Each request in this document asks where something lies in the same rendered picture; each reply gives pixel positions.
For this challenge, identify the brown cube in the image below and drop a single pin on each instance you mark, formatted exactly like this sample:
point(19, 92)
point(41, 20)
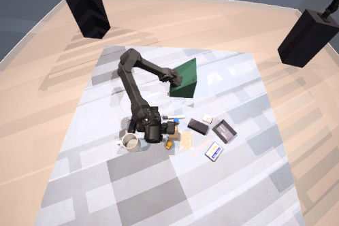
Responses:
point(175, 136)

